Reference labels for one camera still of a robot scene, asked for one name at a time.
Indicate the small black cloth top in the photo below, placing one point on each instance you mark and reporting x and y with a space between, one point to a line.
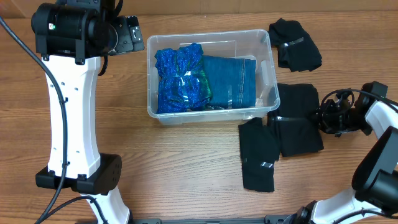
296 49

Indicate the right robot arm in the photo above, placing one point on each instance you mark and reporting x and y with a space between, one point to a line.
373 190

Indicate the blue green sparkly cloth bundle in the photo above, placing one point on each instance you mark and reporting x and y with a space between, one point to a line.
183 84

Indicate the black cloth near bin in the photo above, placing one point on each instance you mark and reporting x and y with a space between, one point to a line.
259 151

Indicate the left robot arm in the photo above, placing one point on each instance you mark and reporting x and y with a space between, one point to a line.
75 40

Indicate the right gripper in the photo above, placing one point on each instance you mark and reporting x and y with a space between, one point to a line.
323 117

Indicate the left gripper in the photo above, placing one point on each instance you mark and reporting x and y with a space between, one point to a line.
131 35

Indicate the large black cloth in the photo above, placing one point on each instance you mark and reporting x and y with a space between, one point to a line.
294 123

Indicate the blue denim jeans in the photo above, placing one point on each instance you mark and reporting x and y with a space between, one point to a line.
232 82

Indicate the clear plastic storage bin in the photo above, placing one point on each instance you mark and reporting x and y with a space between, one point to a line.
249 44

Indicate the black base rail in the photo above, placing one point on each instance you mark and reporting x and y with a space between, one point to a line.
269 219

